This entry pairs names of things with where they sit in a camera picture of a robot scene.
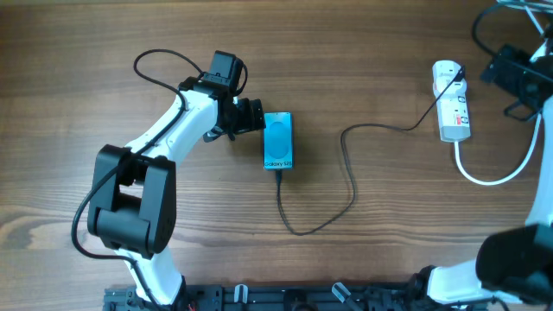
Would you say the white power strip cord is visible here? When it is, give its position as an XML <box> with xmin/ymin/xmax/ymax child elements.
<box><xmin>453</xmin><ymin>0</ymin><xmax>553</xmax><ymax>187</ymax></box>

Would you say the teal Galaxy smartphone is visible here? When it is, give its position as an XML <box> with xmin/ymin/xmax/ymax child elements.
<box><xmin>263</xmin><ymin>112</ymin><xmax>294</xmax><ymax>170</ymax></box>

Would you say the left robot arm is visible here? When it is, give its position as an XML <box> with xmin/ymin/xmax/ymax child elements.
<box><xmin>71</xmin><ymin>51</ymin><xmax>264</xmax><ymax>310</ymax></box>

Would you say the white power strip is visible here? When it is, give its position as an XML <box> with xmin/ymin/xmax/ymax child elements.
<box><xmin>432</xmin><ymin>60</ymin><xmax>471</xmax><ymax>143</ymax></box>

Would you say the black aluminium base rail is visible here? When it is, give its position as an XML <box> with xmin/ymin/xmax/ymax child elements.
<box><xmin>103</xmin><ymin>283</ymin><xmax>438</xmax><ymax>311</ymax></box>

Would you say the black USB charging cable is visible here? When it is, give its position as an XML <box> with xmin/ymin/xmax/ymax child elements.
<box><xmin>273</xmin><ymin>66</ymin><xmax>467</xmax><ymax>237</ymax></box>

